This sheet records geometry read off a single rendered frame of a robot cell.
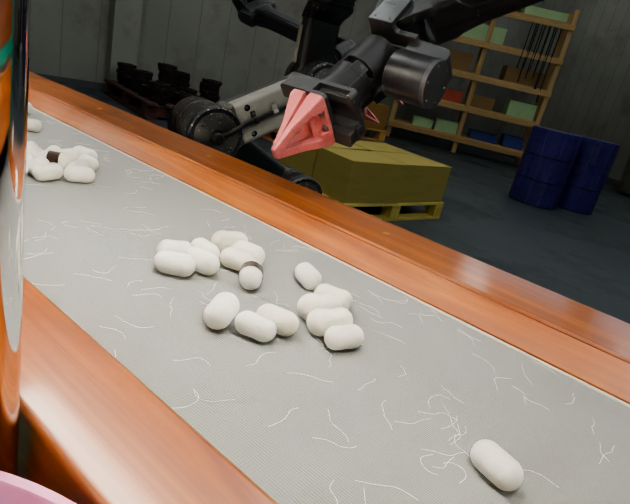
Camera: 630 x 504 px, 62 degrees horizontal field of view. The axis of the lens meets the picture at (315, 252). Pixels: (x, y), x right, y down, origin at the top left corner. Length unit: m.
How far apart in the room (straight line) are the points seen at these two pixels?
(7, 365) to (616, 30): 11.09
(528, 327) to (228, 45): 7.28
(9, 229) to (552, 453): 0.32
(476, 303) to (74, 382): 0.35
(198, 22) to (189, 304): 7.09
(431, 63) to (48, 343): 0.49
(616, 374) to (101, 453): 0.38
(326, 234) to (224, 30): 7.07
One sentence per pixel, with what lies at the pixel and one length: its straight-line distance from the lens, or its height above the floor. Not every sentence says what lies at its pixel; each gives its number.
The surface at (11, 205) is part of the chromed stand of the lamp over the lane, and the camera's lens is 0.21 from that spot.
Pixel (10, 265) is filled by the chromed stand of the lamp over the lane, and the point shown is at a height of 0.84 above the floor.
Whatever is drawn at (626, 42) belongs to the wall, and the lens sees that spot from 11.05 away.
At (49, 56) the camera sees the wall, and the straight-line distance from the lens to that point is 6.99.
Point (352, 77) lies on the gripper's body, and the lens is 0.65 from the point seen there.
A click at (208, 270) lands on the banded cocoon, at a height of 0.75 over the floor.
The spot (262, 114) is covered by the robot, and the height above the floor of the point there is 0.79.
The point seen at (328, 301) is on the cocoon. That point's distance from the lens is 0.41.
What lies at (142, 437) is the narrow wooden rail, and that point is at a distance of 0.25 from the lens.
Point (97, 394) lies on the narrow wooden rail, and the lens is 0.28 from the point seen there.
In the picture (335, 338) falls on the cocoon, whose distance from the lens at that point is 0.38.
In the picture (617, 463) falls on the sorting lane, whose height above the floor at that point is 0.74.
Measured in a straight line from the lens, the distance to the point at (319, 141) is 0.63.
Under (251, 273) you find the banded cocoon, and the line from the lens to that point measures 0.44.
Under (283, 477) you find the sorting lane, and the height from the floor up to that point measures 0.74.
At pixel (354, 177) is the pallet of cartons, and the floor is 0.30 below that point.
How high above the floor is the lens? 0.93
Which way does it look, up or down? 20 degrees down
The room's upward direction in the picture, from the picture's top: 13 degrees clockwise
